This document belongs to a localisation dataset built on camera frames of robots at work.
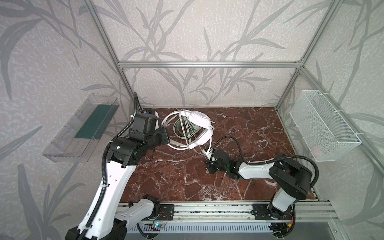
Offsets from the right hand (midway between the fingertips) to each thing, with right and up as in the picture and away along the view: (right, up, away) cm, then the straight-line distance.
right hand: (204, 157), depth 89 cm
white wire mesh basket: (+53, +15, -26) cm, 61 cm away
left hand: (-16, +18, -24) cm, 34 cm away
